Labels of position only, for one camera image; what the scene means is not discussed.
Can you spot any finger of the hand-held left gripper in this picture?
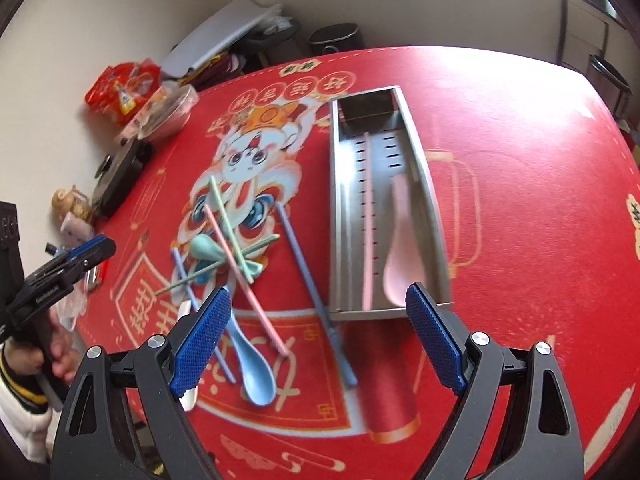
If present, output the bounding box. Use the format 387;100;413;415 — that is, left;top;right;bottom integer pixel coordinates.
0;256;104;332
24;234;118;282

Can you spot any person's left forearm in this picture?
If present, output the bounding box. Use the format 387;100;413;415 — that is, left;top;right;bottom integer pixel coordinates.
0;350;66;465

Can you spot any cream spoon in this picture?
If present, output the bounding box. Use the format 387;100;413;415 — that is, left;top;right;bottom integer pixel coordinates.
177;300;202;412

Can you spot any person's left hand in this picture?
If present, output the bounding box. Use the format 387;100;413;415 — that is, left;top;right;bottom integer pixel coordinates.
7;307;83;384

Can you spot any pink chopstick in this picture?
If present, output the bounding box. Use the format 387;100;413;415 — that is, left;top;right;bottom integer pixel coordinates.
360;132;376;311
205;205;291;357

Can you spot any clear plastic container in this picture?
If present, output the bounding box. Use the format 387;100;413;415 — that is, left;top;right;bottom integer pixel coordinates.
120;84;200;141

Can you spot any blue chopstick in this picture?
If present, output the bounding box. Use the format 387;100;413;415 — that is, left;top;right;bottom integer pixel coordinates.
171;248;236;383
276;204;359;388

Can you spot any black metal bin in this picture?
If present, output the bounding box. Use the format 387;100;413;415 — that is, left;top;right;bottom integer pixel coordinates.
587;54;632;118

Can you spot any green spoon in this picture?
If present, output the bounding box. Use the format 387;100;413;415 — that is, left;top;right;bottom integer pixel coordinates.
189;234;266;281

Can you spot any tan teapot figurine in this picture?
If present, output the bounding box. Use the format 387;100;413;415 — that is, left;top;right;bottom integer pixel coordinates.
52;186;93;221

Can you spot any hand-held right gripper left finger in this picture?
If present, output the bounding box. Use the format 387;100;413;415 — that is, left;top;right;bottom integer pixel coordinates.
47;285;233;480

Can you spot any pink spoon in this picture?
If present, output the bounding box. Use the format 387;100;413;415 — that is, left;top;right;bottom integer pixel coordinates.
382;175;426;308

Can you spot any stack of colourful packets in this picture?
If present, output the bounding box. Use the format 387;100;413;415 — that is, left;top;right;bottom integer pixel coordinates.
187;52;242;87

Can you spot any metal utensil tray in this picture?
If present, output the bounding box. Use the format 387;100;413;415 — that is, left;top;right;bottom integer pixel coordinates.
330;86;453;322

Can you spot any small white bottle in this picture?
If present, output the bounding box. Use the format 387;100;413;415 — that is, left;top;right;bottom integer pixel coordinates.
60;212;94;241

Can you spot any red snack bag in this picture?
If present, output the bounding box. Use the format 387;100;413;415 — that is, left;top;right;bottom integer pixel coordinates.
84;59;163;123

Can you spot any blue spoon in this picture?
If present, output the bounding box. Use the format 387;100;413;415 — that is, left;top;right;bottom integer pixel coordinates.
222;285;277;407

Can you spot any black pan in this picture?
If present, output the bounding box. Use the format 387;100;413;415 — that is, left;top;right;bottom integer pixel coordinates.
92;139;153;218

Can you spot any red printed table mat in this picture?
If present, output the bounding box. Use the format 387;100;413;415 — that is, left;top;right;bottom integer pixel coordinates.
75;46;640;480

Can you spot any green chopstick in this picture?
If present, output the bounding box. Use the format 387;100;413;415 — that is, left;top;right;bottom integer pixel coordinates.
154;232;282;296
209;175;256;283

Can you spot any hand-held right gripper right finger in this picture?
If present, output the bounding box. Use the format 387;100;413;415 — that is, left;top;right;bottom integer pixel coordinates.
405;282;586;480

